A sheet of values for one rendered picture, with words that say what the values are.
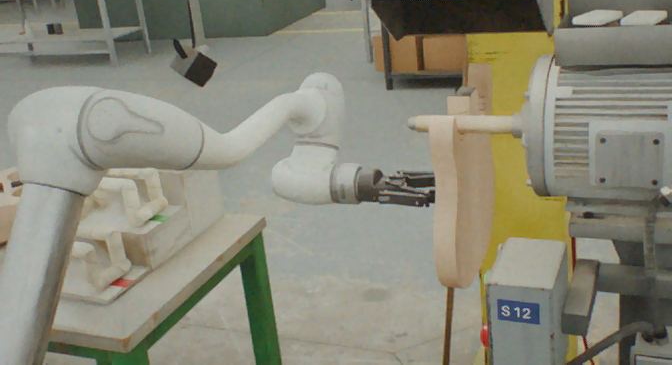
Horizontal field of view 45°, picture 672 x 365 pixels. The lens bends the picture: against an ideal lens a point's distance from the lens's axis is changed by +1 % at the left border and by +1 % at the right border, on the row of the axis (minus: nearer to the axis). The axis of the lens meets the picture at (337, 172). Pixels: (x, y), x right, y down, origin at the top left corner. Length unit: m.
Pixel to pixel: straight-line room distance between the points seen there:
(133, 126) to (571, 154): 0.70
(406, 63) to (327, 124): 4.92
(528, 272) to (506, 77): 1.21
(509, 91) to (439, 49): 4.20
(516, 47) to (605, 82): 1.01
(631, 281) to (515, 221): 1.15
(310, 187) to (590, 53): 0.68
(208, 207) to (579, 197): 0.93
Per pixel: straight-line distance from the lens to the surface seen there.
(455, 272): 1.55
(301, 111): 1.68
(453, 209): 1.51
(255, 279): 2.03
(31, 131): 1.39
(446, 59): 6.58
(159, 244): 1.84
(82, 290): 1.80
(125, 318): 1.67
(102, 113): 1.26
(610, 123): 1.34
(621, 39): 1.34
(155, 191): 1.88
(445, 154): 1.46
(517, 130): 1.46
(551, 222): 2.52
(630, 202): 1.45
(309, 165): 1.73
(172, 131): 1.29
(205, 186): 1.97
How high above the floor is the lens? 1.71
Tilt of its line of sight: 20 degrees down
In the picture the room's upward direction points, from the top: 7 degrees counter-clockwise
